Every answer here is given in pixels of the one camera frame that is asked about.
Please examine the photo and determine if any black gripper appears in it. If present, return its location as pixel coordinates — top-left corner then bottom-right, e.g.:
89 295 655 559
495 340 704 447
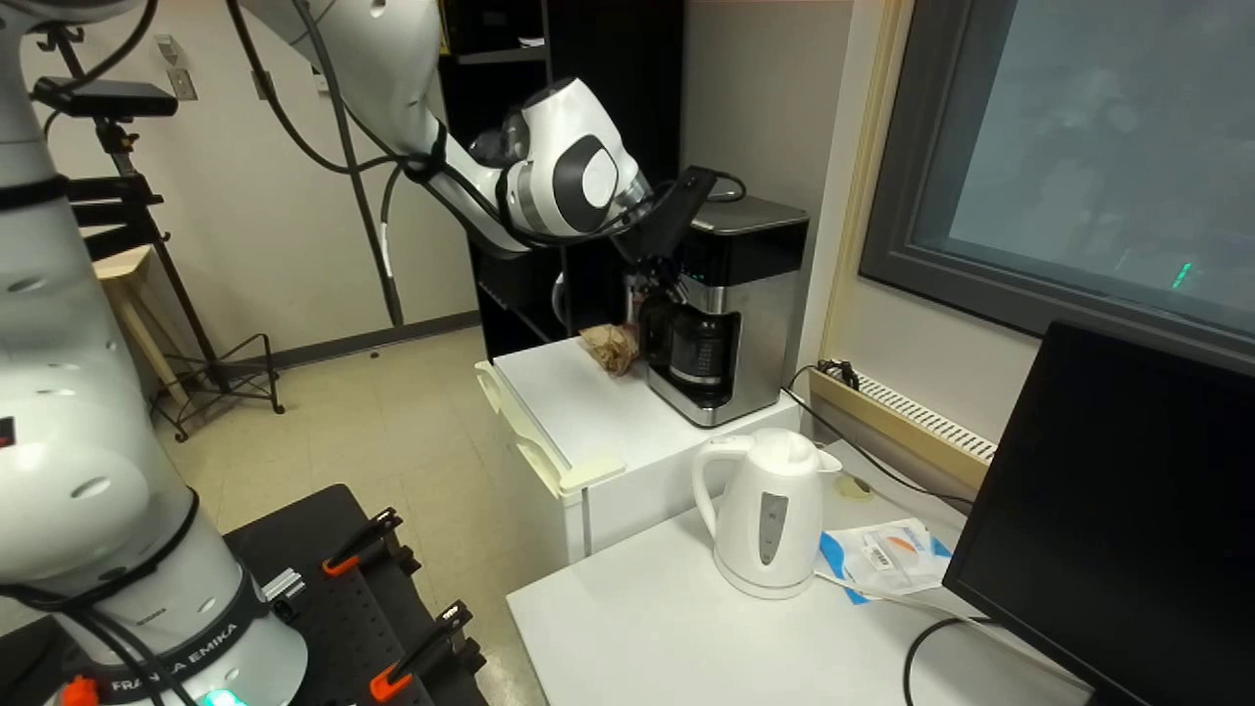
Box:
615 166 719 270

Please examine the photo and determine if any black silver coffeemaker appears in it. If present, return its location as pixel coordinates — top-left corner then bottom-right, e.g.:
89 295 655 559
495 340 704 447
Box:
638 197 807 426

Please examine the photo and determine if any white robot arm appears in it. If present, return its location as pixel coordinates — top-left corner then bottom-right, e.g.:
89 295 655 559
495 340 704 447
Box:
0 0 685 706

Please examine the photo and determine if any brown crumpled paper ball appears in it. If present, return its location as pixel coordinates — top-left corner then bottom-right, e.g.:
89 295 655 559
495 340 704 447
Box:
579 325 638 375

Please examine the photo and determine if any white mini fridge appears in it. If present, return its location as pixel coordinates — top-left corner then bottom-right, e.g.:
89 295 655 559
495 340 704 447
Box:
476 336 800 569

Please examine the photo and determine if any black shelving unit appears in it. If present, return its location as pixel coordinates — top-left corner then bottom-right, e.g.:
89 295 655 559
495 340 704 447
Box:
441 0 685 355

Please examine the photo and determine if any white electric kettle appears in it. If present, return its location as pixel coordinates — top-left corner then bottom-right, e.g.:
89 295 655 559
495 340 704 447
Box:
691 426 842 600

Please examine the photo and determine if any white blue plastic packet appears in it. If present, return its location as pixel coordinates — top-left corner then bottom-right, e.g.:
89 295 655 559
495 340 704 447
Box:
820 518 948 603

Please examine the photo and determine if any black orange clamp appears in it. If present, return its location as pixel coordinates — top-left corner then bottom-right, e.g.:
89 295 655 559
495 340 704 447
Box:
321 506 400 578
369 600 471 706

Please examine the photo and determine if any dark framed window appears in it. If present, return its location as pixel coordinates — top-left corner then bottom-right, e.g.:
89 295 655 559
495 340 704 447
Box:
859 0 1255 370

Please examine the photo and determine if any wooden stool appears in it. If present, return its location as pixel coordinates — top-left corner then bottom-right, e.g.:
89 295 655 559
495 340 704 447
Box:
93 246 187 405

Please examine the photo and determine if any black computer monitor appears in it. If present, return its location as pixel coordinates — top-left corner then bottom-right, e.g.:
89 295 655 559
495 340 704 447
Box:
946 323 1255 706

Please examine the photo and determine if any black tripod stand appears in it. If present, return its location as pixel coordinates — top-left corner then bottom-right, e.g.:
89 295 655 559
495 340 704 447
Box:
33 26 281 440

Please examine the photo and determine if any black power cable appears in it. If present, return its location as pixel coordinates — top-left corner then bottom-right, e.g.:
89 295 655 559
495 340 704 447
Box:
782 355 978 518

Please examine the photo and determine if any black monitor cable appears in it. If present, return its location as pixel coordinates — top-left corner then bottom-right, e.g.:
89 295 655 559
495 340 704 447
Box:
900 610 986 706

